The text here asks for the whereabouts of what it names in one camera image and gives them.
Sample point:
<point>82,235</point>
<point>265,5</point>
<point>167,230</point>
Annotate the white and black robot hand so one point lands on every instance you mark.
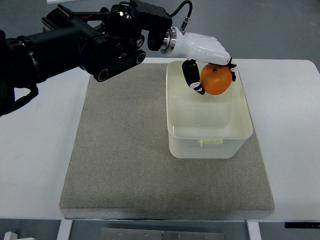
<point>199,50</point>

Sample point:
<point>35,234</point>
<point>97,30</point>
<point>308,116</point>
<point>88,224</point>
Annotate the orange fruit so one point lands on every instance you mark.
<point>215,79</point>

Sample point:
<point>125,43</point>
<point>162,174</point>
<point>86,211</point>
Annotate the translucent white plastic box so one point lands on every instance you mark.
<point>205,126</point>

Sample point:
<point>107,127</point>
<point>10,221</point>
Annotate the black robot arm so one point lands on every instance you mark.
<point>104,43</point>

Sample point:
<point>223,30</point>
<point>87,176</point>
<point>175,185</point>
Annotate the grey felt mat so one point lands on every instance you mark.
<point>121,166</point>

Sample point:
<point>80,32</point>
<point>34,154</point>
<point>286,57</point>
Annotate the white table leg right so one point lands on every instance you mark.
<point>254,230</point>

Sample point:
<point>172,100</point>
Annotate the white table leg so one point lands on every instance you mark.
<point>254,230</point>
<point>64,229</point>

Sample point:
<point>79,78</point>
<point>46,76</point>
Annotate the black table control panel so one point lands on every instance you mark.
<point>302,225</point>

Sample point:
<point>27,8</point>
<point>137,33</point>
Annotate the white table leg left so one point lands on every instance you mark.
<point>64,229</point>

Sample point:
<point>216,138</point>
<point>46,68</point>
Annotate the white block bottom left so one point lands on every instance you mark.
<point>10,236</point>

